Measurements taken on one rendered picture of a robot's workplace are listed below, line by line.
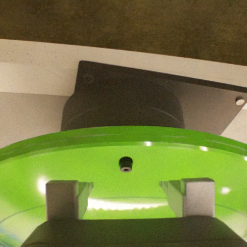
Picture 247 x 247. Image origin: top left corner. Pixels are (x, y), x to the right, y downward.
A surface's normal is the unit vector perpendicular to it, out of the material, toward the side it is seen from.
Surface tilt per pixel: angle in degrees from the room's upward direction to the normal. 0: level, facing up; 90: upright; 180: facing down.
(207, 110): 0
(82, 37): 0
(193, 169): 24
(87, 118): 90
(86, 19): 0
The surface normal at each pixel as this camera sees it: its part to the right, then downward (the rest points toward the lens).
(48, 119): 0.02, 0.80
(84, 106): -0.55, -0.49
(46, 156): -0.11, 0.50
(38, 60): 0.16, -0.59
